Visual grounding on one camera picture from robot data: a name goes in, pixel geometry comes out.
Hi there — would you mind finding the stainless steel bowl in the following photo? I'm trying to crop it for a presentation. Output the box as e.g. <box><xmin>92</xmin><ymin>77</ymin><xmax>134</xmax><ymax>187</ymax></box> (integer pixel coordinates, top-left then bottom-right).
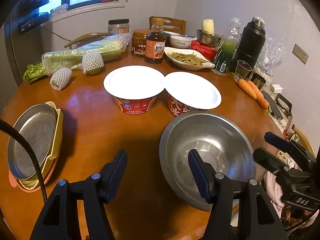
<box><xmin>159</xmin><ymin>111</ymin><xmax>255</xmax><ymax>211</ymax></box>

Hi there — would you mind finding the cream shell-shaped plate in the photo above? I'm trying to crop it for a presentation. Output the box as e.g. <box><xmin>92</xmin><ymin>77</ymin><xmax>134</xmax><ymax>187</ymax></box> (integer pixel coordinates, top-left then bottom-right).
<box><xmin>17</xmin><ymin>101</ymin><xmax>64</xmax><ymax>192</ymax></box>

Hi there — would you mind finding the round metal tray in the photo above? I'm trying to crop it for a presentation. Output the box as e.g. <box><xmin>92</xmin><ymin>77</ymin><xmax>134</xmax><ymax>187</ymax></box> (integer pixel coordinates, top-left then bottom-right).
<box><xmin>7</xmin><ymin>103</ymin><xmax>57</xmax><ymax>180</ymax></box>

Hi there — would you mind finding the pink plastic plate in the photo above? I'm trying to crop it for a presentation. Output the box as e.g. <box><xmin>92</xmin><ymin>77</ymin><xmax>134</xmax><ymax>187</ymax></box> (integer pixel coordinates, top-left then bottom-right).
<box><xmin>8</xmin><ymin>158</ymin><xmax>59</xmax><ymax>193</ymax></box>

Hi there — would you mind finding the orange carrot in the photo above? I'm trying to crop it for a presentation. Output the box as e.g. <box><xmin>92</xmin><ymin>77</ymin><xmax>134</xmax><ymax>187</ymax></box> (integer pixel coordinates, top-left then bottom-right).
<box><xmin>237</xmin><ymin>79</ymin><xmax>257</xmax><ymax>100</ymax></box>
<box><xmin>247</xmin><ymin>81</ymin><xmax>270</xmax><ymax>110</ymax></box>

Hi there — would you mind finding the small dark metal cup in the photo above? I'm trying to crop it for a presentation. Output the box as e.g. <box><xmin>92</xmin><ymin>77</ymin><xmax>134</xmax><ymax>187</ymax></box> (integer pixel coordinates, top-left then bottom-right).
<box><xmin>251</xmin><ymin>73</ymin><xmax>266</xmax><ymax>90</ymax></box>

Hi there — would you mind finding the red white noodle cup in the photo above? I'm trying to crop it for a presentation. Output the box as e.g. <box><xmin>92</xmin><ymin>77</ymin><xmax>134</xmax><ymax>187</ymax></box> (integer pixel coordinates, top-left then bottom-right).
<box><xmin>165</xmin><ymin>72</ymin><xmax>222</xmax><ymax>116</ymax></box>

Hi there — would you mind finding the red instant noodle cup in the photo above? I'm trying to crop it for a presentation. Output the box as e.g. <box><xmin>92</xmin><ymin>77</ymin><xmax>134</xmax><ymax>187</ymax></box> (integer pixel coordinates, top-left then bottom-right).
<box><xmin>103</xmin><ymin>65</ymin><xmax>165</xmax><ymax>115</ymax></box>

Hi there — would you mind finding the small drinking glass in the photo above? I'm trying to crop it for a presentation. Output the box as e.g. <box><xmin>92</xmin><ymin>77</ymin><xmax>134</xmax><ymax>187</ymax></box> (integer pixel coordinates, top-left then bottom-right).
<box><xmin>234</xmin><ymin>60</ymin><xmax>252</xmax><ymax>81</ymax></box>

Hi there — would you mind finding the net-wrapped green fruit left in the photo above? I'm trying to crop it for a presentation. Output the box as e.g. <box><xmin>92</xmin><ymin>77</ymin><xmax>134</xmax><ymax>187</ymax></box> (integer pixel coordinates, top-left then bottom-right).
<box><xmin>50</xmin><ymin>68</ymin><xmax>72</xmax><ymax>90</ymax></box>

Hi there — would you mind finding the net-wrapped green fruit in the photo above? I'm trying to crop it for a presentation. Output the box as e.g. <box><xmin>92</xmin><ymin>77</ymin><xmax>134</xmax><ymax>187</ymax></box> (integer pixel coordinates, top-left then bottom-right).
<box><xmin>82</xmin><ymin>49</ymin><xmax>104</xmax><ymax>75</ymax></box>
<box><xmin>50</xmin><ymin>68</ymin><xmax>72</xmax><ymax>90</ymax></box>

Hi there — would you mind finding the net-wrapped green fruit right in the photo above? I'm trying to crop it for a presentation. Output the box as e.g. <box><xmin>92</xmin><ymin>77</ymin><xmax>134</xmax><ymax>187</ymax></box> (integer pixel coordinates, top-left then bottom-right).
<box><xmin>82</xmin><ymin>49</ymin><xmax>104</xmax><ymax>75</ymax></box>

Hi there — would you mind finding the white dish of food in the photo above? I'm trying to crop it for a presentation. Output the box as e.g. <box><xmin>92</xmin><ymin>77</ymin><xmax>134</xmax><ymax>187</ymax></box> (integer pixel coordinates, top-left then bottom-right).
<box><xmin>164</xmin><ymin>47</ymin><xmax>215</xmax><ymax>71</ymax></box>

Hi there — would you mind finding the green liquid plastic bottle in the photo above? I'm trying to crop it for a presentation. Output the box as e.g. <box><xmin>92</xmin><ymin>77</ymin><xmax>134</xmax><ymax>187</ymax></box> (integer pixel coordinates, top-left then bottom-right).
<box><xmin>213</xmin><ymin>17</ymin><xmax>241</xmax><ymax>75</ymax></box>

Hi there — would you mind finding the red box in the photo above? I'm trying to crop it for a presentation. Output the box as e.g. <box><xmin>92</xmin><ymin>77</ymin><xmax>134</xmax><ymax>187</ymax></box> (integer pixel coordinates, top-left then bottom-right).
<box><xmin>190</xmin><ymin>41</ymin><xmax>218</xmax><ymax>62</ymax></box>

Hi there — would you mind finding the black thermos flask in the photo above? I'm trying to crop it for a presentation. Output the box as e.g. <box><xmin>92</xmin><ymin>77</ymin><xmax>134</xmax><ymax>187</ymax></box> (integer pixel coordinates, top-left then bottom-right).
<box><xmin>229</xmin><ymin>16</ymin><xmax>266</xmax><ymax>73</ymax></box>

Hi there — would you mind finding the bagged celery bunch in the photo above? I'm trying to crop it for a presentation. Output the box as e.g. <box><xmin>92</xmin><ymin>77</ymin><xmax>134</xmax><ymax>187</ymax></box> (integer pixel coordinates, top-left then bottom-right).
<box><xmin>23</xmin><ymin>33</ymin><xmax>131</xmax><ymax>83</ymax></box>

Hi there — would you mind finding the small steel bowl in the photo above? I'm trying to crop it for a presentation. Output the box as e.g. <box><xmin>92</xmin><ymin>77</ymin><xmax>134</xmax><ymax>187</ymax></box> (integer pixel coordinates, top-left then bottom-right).
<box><xmin>197</xmin><ymin>29</ymin><xmax>221</xmax><ymax>48</ymax></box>

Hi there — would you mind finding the white ceramic bowl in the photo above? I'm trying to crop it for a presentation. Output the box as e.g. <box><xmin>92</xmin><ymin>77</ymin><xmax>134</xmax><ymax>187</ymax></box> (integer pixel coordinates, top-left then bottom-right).
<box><xmin>169</xmin><ymin>35</ymin><xmax>192</xmax><ymax>49</ymax></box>

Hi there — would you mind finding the curved-back wooden chair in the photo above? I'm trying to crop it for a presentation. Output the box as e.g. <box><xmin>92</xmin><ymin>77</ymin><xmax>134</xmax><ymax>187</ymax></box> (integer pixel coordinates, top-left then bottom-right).
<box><xmin>64</xmin><ymin>32</ymin><xmax>108</xmax><ymax>49</ymax></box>

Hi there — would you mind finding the chili sauce glass jar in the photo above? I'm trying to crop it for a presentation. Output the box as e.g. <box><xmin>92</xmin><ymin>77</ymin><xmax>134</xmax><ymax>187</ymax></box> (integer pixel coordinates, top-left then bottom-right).
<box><xmin>131</xmin><ymin>29</ymin><xmax>151</xmax><ymax>56</ymax></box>

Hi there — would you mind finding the brown sauce bottle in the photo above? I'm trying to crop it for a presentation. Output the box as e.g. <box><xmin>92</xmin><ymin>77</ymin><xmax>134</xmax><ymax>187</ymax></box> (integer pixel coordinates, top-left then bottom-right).
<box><xmin>145</xmin><ymin>17</ymin><xmax>166</xmax><ymax>63</ymax></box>

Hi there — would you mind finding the black-lidded plastic jar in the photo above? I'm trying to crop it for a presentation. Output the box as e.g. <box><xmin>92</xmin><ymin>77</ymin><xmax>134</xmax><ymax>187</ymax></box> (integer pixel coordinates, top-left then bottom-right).
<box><xmin>108</xmin><ymin>18</ymin><xmax>130</xmax><ymax>35</ymax></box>

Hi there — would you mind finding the pale vegetable piece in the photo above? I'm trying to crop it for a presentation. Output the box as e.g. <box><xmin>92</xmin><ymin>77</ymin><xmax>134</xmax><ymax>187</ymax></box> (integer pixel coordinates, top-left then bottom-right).
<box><xmin>202</xmin><ymin>19</ymin><xmax>215</xmax><ymax>36</ymax></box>

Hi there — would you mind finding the wooden chair with cutout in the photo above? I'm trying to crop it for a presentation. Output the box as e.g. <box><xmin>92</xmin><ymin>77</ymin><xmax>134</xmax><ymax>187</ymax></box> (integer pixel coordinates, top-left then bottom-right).
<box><xmin>149</xmin><ymin>16</ymin><xmax>185</xmax><ymax>35</ymax></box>

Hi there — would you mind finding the grey refrigerator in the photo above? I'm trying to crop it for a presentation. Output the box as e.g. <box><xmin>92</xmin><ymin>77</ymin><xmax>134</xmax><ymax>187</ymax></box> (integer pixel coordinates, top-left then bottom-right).
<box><xmin>1</xmin><ymin>8</ymin><xmax>44</xmax><ymax>108</ymax></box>

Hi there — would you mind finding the black box on fridge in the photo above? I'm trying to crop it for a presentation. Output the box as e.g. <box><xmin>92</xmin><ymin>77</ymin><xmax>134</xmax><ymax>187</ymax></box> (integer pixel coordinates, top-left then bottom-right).
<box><xmin>18</xmin><ymin>12</ymin><xmax>49</xmax><ymax>34</ymax></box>

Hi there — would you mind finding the wall power socket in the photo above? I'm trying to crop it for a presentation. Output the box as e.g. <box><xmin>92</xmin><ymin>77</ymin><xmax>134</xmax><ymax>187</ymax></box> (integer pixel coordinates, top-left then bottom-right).
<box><xmin>292</xmin><ymin>44</ymin><xmax>309</xmax><ymax>64</ymax></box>

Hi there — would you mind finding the black cable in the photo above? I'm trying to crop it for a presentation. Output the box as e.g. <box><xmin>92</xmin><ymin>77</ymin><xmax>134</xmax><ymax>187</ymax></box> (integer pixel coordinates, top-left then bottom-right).
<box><xmin>0</xmin><ymin>119</ymin><xmax>48</xmax><ymax>204</ymax></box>

